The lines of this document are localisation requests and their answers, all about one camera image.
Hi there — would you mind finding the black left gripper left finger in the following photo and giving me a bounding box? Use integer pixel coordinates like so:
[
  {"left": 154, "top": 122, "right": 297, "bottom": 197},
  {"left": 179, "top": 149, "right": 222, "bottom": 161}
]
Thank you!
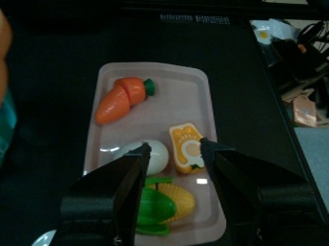
[{"left": 51, "top": 141, "right": 152, "bottom": 246}]

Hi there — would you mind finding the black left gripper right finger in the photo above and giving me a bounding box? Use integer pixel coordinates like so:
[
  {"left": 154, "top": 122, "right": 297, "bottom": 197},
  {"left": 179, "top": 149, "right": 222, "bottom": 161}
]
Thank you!
[{"left": 199, "top": 136, "right": 329, "bottom": 246}]

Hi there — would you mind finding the person's bare forearm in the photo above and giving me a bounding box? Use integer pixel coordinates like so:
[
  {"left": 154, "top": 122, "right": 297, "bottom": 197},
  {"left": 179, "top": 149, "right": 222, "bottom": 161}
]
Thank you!
[{"left": 0, "top": 9, "right": 13, "bottom": 105}]

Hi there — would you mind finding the yellow toy corn cob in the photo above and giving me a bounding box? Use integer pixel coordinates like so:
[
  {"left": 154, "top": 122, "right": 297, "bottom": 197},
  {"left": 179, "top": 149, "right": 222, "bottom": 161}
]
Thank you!
[{"left": 135, "top": 176, "right": 196, "bottom": 237}]

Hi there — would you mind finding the white toy egg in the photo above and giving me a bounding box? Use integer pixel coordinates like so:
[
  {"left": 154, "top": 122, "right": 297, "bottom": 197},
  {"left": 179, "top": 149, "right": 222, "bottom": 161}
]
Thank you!
[{"left": 112, "top": 138, "right": 171, "bottom": 177}]

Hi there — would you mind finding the white plate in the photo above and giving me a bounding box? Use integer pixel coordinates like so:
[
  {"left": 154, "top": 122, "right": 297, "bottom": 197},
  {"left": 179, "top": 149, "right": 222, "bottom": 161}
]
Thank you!
[{"left": 29, "top": 229, "right": 57, "bottom": 246}]

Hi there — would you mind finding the brown cardboard box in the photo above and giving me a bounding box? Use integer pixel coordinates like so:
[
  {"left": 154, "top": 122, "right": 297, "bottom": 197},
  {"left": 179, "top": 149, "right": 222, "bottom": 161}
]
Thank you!
[{"left": 291, "top": 94, "right": 318, "bottom": 128}]

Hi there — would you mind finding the orange toy carrot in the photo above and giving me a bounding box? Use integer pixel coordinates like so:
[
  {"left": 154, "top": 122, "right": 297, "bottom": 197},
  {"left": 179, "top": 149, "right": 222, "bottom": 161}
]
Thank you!
[{"left": 93, "top": 76, "right": 156, "bottom": 126}]

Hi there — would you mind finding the pink plastic tray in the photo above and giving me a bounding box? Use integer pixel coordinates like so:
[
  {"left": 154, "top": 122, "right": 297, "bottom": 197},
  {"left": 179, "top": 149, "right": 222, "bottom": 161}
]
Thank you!
[{"left": 81, "top": 61, "right": 227, "bottom": 246}]

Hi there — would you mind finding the teal cloth garment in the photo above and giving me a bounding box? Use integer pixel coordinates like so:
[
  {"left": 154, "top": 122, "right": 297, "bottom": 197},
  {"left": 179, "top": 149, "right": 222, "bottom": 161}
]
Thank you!
[{"left": 0, "top": 89, "right": 17, "bottom": 164}]

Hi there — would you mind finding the white daisy toy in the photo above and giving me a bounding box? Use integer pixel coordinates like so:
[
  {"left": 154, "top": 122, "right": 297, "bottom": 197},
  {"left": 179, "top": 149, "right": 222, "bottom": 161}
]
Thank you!
[{"left": 253, "top": 27, "right": 274, "bottom": 45}]

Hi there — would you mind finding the black cable bundle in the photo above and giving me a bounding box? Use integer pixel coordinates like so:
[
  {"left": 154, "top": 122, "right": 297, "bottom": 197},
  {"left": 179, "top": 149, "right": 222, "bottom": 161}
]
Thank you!
[{"left": 294, "top": 19, "right": 329, "bottom": 65}]

